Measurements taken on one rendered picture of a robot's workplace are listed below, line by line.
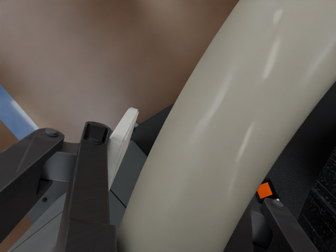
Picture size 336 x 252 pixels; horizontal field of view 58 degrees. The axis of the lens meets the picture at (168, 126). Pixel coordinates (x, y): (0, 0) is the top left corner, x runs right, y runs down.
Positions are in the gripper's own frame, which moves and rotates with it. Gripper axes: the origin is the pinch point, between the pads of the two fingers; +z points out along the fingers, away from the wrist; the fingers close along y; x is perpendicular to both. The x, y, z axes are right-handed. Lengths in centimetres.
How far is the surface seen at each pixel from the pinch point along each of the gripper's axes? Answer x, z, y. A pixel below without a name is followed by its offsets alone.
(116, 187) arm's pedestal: -31, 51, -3
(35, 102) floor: -30, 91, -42
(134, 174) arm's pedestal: -33, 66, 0
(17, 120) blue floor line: -39, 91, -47
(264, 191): -32, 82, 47
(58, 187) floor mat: -58, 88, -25
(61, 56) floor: -11, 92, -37
